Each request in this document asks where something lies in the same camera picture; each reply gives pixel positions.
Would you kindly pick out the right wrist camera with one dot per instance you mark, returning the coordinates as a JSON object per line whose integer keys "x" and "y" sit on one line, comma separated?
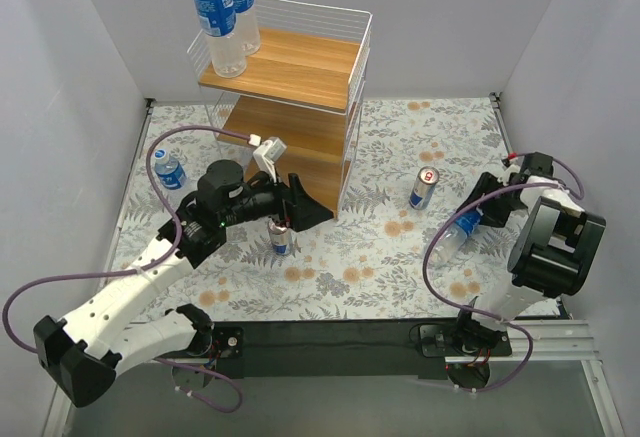
{"x": 515, "y": 169}

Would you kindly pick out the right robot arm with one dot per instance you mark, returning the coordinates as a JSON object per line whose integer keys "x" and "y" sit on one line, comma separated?
{"x": 551, "y": 257}

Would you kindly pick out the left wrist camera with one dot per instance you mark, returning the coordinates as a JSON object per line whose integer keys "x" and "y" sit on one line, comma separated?
{"x": 266, "y": 153}

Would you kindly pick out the left Red Bull can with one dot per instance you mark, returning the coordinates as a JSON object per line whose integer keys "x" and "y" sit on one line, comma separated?
{"x": 280, "y": 237}

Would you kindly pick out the right Red Bull can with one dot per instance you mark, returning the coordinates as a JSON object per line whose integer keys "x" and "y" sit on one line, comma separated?
{"x": 424, "y": 187}

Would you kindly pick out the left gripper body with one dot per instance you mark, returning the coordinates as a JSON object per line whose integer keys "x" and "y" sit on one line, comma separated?
{"x": 290, "y": 199}

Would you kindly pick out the white wire wooden shelf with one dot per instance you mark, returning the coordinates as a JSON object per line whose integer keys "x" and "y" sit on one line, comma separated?
{"x": 304, "y": 85}

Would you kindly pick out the small Pocari Sweat bottle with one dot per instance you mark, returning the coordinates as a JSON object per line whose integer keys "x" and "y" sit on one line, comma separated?
{"x": 169, "y": 170}

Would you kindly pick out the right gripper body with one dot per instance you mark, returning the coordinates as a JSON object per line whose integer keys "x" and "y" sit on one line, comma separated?
{"x": 498, "y": 199}

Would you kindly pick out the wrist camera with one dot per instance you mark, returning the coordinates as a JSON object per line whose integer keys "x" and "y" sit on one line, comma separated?
{"x": 266, "y": 153}
{"x": 515, "y": 169}

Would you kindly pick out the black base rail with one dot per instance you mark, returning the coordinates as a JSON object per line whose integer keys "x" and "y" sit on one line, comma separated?
{"x": 321, "y": 348}

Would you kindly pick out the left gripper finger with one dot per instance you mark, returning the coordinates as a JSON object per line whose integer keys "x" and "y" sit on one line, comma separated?
{"x": 262, "y": 179}
{"x": 303, "y": 211}

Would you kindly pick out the red bull can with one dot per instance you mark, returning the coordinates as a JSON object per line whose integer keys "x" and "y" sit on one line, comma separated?
{"x": 424, "y": 187}
{"x": 280, "y": 237}

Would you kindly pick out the floral tablecloth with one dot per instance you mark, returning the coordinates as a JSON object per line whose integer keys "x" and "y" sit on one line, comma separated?
{"x": 367, "y": 262}

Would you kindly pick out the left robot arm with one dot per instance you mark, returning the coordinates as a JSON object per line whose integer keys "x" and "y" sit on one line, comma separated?
{"x": 87, "y": 349}

